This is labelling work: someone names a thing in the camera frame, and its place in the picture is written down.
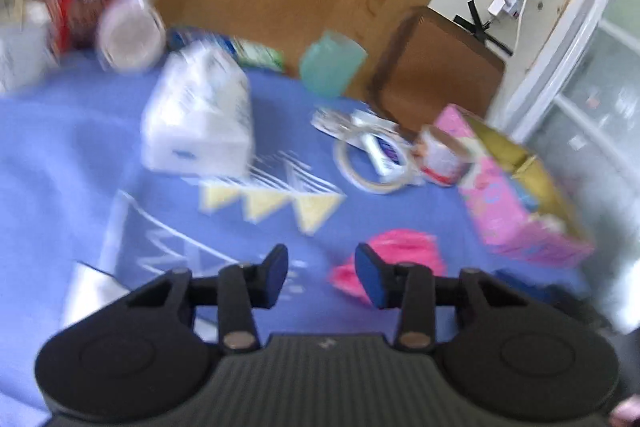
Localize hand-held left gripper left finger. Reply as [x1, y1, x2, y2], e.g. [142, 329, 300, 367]
[125, 243, 290, 355]

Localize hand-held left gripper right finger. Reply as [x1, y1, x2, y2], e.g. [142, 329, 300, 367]
[354, 243, 529, 354]

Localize white cup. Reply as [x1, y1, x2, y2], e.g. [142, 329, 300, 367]
[0, 1, 57, 94]

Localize round can with red label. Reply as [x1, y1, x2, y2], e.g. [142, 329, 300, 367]
[414, 124, 477, 188]

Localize pink knitted scrunchie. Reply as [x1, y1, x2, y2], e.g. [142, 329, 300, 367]
[327, 229, 447, 309]

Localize clear bag with white item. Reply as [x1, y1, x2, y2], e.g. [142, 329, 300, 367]
[311, 106, 417, 180]

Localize pink cardboard box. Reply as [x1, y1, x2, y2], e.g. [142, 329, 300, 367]
[431, 103, 597, 269]

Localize teal plastic cup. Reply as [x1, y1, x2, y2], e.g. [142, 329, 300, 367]
[299, 30, 369, 98]

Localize white window frame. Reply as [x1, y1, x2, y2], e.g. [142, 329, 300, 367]
[487, 0, 640, 338]

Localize blue green flat packet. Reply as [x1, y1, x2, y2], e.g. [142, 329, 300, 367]
[167, 26, 287, 74]

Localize blue printed tablecloth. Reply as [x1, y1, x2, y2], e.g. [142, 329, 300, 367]
[0, 49, 596, 413]

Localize white tissue pack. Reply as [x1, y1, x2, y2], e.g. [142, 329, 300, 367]
[141, 41, 254, 178]

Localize clear tape roll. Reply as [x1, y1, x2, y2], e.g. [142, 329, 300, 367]
[332, 131, 417, 196]

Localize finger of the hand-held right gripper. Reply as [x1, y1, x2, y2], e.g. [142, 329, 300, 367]
[492, 269, 610, 334]

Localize black tape cross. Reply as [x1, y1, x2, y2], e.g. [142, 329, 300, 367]
[453, 0, 515, 56]

